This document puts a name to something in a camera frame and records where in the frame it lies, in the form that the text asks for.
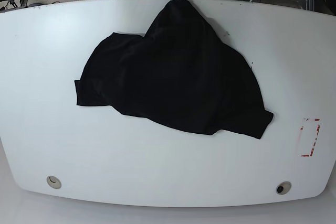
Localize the black T-shirt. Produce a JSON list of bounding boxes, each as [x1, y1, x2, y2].
[[75, 0, 274, 139]]

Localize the left table cable grommet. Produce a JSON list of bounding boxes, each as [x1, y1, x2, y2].
[[46, 176, 61, 189]]

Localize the red tape rectangle marking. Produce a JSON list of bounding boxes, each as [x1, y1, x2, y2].
[[298, 118, 321, 157]]

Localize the right table cable grommet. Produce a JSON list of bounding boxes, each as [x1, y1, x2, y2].
[[276, 182, 292, 195]]

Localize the table cable grommet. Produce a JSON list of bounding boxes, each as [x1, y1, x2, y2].
[[276, 182, 292, 195], [46, 176, 61, 189]]

